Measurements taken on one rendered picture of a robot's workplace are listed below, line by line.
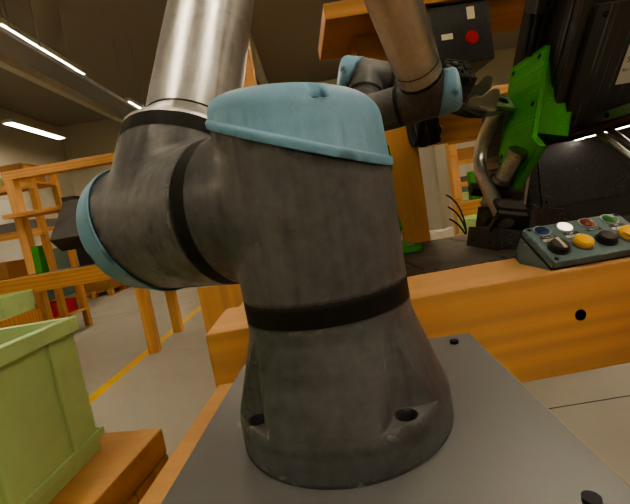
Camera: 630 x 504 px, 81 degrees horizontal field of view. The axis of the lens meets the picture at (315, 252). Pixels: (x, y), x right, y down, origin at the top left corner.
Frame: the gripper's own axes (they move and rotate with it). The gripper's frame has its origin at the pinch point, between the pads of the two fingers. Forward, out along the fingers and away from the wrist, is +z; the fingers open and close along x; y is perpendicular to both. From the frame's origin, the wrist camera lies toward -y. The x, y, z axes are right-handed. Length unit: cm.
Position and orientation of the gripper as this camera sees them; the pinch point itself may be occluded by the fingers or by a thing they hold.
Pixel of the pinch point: (496, 108)
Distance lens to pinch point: 95.2
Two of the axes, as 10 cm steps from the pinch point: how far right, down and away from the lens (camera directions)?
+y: 1.3, -6.3, -7.7
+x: 0.5, -7.7, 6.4
